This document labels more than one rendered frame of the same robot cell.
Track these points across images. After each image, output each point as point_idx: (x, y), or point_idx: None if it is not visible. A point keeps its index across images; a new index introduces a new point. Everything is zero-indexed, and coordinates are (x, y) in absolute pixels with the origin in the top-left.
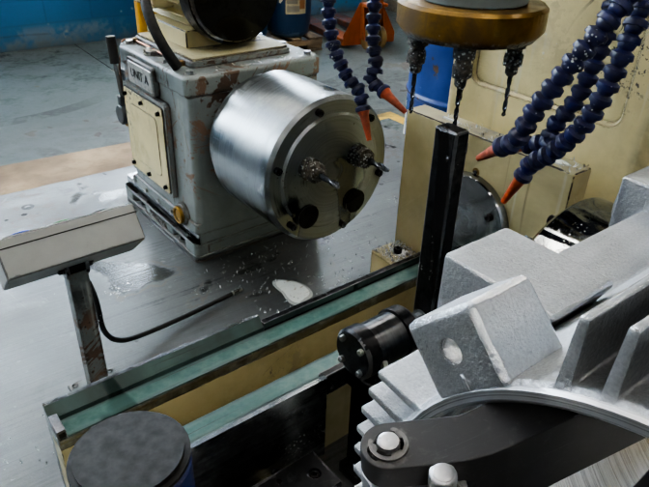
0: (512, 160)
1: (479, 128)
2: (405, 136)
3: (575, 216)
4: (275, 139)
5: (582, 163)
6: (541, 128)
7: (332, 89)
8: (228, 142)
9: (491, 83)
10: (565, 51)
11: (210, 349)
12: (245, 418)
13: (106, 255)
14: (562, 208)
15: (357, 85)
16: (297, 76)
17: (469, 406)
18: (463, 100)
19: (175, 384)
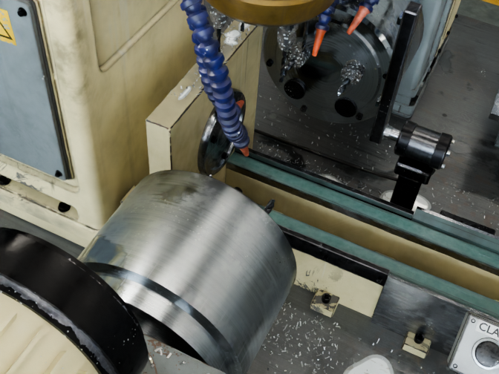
0: (238, 55)
1: (195, 72)
2: (171, 152)
3: (359, 7)
4: (284, 237)
5: (182, 30)
6: (157, 41)
7: (180, 188)
8: (257, 328)
9: (109, 57)
10: None
11: (442, 294)
12: (485, 232)
13: None
14: (261, 44)
15: (243, 126)
16: (151, 238)
17: None
18: (99, 99)
19: (486, 299)
